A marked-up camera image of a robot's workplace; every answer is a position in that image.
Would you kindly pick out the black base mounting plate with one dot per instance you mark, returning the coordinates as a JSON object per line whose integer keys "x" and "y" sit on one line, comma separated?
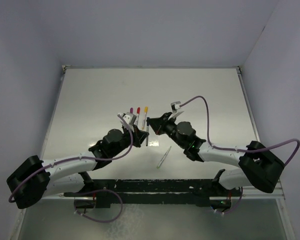
{"x": 198, "y": 192}

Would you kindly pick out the yellow pen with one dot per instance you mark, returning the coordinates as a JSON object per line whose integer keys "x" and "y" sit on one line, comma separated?
{"x": 144, "y": 120}

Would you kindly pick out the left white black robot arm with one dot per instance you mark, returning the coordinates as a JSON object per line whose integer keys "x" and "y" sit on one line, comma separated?
{"x": 36, "y": 178}

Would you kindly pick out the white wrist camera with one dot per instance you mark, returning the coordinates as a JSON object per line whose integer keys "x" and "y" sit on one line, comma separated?
{"x": 127, "y": 119}
{"x": 176, "y": 110}

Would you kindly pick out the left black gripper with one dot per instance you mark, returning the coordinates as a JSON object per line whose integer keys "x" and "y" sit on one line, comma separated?
{"x": 138, "y": 135}

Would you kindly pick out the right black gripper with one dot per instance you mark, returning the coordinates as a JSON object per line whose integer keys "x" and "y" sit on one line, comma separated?
{"x": 158, "y": 125}

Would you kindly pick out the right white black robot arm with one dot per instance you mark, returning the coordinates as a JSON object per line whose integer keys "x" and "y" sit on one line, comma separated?
{"x": 255, "y": 165}

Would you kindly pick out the blue pen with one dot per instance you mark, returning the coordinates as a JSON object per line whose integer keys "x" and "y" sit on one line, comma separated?
{"x": 147, "y": 137}

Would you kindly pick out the red pen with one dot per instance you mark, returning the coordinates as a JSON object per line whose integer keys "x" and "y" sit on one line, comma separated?
{"x": 137, "y": 119}

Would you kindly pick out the green pen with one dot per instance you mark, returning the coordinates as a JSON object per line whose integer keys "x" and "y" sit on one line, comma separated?
{"x": 163, "y": 158}

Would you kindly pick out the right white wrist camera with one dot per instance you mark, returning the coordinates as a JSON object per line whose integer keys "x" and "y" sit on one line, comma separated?
{"x": 176, "y": 110}

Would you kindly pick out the blue pen cap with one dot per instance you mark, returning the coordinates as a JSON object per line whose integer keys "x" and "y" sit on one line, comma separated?
{"x": 147, "y": 121}

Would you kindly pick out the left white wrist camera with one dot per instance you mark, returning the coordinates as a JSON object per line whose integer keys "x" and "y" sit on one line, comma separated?
{"x": 127, "y": 119}

